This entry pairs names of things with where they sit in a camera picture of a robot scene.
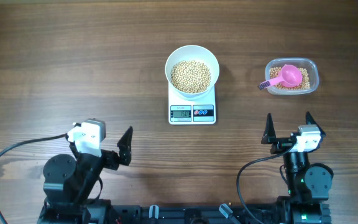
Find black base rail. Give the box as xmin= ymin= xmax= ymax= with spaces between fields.
xmin=108 ymin=204 xmax=289 ymax=224

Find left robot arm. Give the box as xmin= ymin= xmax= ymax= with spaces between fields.
xmin=37 ymin=127 xmax=133 ymax=223

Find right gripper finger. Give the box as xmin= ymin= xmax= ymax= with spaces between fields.
xmin=305 ymin=111 xmax=326 ymax=139
xmin=261 ymin=113 xmax=277 ymax=144

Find white bowl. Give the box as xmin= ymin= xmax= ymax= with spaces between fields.
xmin=165 ymin=45 xmax=220 ymax=100

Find pink plastic measuring scoop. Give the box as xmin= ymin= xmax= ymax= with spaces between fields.
xmin=258 ymin=65 xmax=303 ymax=90

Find clear plastic container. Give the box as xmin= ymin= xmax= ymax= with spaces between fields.
xmin=265 ymin=58 xmax=319 ymax=95

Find soybeans in container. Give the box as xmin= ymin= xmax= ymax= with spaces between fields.
xmin=269 ymin=67 xmax=310 ymax=90

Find soybeans in bowl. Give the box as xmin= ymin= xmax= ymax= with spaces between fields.
xmin=170 ymin=60 xmax=211 ymax=94

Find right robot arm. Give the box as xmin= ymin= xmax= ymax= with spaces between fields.
xmin=261 ymin=113 xmax=334 ymax=224

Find white digital kitchen scale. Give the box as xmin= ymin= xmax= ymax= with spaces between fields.
xmin=168 ymin=83 xmax=217 ymax=125

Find right black cable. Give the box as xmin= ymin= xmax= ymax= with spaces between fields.
xmin=236 ymin=144 xmax=296 ymax=224

